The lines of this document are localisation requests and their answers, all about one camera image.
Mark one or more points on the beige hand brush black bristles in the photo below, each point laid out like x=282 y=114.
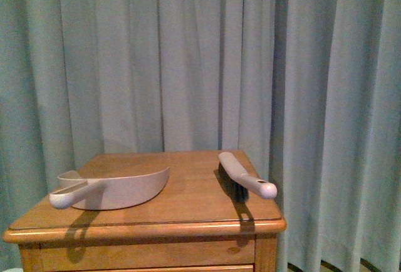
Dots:
x=243 y=181

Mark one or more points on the beige plastic dustpan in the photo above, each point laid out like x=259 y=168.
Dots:
x=102 y=194

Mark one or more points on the light green curtain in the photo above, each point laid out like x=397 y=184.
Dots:
x=309 y=89

